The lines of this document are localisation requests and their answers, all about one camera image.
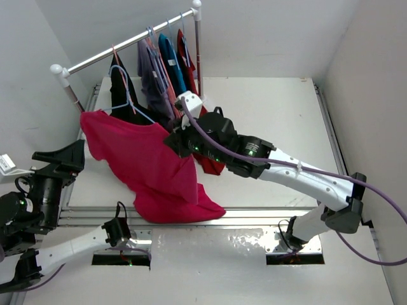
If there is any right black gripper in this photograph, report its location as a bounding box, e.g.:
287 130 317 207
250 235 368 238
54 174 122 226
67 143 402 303
166 112 228 163

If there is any magenta t-shirt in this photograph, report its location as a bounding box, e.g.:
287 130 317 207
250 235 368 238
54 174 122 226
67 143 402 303
80 111 226 224

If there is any light blue wire hanger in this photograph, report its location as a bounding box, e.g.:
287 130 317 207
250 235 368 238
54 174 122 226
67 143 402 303
101 65 156 125

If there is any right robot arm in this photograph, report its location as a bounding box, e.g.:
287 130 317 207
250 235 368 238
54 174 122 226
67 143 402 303
163 107 364 252

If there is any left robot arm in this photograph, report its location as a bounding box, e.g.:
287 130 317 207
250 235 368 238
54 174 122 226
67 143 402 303
1 140 131 294

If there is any purple t-shirt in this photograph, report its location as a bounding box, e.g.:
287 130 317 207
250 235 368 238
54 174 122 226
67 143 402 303
137 39 179 128

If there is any salmon pink t-shirt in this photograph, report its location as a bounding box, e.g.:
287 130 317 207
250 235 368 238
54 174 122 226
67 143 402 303
144 37 182 121

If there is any black t-shirt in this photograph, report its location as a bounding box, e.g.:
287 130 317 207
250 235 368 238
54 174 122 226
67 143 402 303
109 54 172 131

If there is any dark red t-shirt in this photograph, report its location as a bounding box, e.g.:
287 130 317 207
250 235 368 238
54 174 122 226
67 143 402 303
176 29 224 175

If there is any teal t-shirt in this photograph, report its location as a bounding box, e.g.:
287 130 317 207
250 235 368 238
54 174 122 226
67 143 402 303
158 34 187 96

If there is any blue hanger in purple shirt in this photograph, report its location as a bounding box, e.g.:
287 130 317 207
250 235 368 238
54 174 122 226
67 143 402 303
146 27 169 93

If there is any blue hanger in red shirt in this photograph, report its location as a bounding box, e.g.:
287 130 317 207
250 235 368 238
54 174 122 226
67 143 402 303
180 12 191 67

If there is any blue hanger in teal shirt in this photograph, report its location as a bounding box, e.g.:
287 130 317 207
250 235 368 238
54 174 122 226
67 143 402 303
167 19 180 71

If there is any silver clothes rack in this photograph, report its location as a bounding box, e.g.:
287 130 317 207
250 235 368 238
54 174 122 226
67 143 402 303
50 1 204 112

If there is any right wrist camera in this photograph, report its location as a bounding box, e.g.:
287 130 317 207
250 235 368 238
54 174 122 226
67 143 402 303
175 91 203 129

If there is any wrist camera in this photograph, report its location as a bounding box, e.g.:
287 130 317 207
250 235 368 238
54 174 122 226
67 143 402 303
0 154 34 184
175 91 203 129

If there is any pink wire hanger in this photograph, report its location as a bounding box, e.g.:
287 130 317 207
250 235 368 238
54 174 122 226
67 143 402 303
110 52 137 121

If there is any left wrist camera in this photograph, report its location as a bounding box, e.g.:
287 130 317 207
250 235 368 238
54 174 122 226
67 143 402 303
0 154 34 184

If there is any aluminium rail frame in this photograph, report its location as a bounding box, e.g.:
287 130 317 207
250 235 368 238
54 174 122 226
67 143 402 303
9 76 382 305

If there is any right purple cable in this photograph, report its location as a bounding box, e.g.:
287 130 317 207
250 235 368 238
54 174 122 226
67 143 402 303
179 96 407 266

